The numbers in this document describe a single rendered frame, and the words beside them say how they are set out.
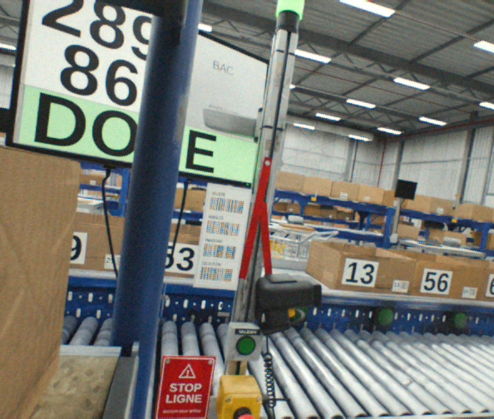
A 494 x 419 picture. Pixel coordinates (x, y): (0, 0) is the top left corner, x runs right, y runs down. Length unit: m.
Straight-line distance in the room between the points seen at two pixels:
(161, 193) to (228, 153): 0.54
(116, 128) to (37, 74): 0.14
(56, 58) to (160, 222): 0.49
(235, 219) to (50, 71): 0.40
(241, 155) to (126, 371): 0.61
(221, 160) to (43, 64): 0.35
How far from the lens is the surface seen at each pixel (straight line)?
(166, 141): 0.19
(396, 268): 1.59
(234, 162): 0.73
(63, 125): 0.63
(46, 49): 0.66
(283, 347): 1.19
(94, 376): 0.19
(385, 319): 1.53
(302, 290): 0.62
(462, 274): 1.84
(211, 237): 0.61
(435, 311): 1.75
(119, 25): 0.70
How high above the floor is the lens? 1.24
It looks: 3 degrees down
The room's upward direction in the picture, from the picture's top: 9 degrees clockwise
